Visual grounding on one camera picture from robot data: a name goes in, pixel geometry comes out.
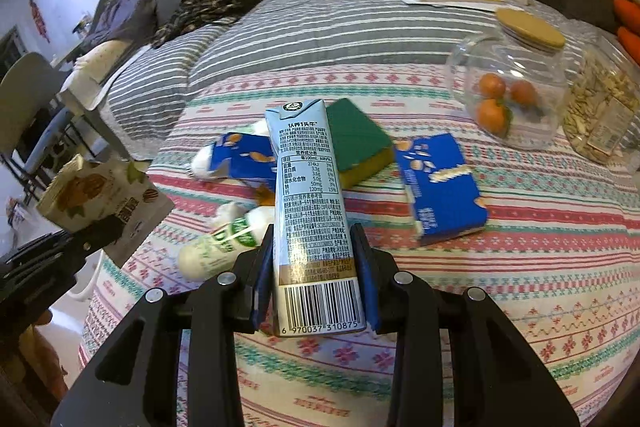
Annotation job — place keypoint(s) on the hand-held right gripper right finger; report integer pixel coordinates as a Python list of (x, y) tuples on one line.
[(369, 279)]

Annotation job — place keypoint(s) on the clear plastic seed jar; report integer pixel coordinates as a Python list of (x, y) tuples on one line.
[(595, 107)]

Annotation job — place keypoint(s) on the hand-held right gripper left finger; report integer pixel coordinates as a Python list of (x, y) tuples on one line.
[(262, 279)]

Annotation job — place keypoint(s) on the red wall decoration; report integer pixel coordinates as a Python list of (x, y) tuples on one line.
[(39, 17)]

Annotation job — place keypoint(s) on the green yellow sponge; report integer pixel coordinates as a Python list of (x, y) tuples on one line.
[(357, 132)]

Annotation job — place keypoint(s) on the light blue milk carton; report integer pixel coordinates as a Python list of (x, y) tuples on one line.
[(305, 187)]

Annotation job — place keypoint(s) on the orange mandarin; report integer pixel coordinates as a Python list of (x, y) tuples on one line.
[(491, 86), (492, 117), (523, 93)]

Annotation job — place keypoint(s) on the blue snack packet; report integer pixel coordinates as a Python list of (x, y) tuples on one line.
[(205, 164)]

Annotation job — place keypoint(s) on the colourful patterned blanket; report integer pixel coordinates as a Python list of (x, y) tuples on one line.
[(525, 282)]

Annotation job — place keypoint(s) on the purple jacket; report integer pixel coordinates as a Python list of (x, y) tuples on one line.
[(125, 7)]

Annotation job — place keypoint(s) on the white side table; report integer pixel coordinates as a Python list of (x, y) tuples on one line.
[(80, 99)]

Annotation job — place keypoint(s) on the white plastic bottle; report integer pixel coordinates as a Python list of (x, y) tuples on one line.
[(227, 214)]

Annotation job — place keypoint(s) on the crushed blue carton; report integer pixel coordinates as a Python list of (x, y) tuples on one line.
[(245, 162)]

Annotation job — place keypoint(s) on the grey chair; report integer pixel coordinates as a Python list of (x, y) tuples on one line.
[(25, 82)]

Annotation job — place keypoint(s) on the person's left forearm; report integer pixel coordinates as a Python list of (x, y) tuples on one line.
[(47, 357)]

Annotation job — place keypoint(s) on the white bottle green label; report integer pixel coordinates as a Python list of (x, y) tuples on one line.
[(215, 247)]

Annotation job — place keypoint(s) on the cream dotted pillow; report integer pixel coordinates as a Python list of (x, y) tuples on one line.
[(100, 57)]

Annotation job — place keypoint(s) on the grey striped blanket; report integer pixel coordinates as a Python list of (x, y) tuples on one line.
[(325, 42)]

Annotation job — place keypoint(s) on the blue cardboard box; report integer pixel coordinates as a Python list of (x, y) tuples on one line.
[(440, 187)]

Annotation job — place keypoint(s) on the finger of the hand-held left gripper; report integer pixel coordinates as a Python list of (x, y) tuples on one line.
[(95, 237)]

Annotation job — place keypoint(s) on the white round container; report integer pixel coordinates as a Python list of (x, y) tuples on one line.
[(90, 287)]

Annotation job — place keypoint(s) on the dark patterned cloth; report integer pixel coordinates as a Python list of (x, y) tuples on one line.
[(200, 9)]

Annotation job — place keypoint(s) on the beige drink carton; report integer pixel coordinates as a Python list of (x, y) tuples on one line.
[(85, 192)]

